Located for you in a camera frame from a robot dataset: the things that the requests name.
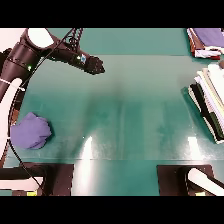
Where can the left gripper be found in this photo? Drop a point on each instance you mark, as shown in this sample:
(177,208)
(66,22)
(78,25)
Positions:
(92,64)

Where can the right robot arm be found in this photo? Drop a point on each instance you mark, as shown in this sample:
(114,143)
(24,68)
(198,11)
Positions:
(176,180)

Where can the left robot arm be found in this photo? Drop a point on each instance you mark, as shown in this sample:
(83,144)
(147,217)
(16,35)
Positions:
(20,56)

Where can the red-brown garment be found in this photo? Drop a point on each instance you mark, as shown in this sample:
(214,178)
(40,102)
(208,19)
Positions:
(195,42)

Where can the small white garment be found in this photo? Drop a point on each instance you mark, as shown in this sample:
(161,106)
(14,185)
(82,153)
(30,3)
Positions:
(206,53)

